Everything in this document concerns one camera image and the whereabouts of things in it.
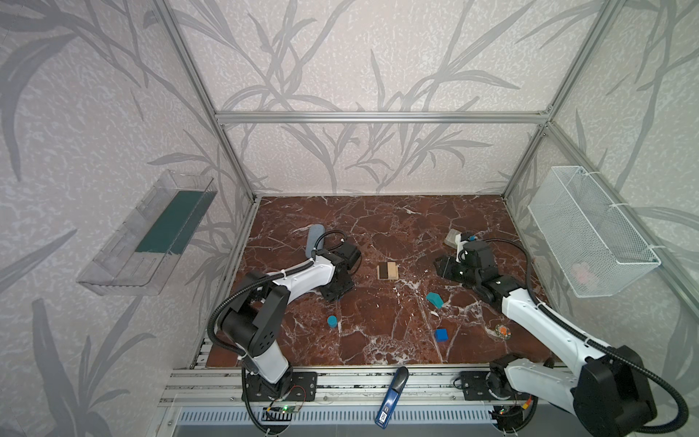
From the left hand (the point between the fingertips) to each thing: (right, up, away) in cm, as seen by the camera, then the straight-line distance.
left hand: (348, 284), depth 91 cm
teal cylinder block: (-4, -10, -7) cm, 13 cm away
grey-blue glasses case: (-14, +17, +14) cm, 26 cm away
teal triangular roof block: (+29, -4, -2) cm, 29 cm away
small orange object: (+48, -12, -8) cm, 51 cm away
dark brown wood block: (+12, +4, +5) cm, 14 cm away
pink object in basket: (+65, +8, -17) cm, 68 cm away
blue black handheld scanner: (+13, -24, -22) cm, 35 cm away
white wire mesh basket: (+60, +15, -28) cm, 68 cm away
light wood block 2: (+17, +3, +5) cm, 18 cm away
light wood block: (+15, +4, +5) cm, 16 cm away
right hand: (+29, +11, -5) cm, 32 cm away
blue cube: (+29, -13, -10) cm, 33 cm away
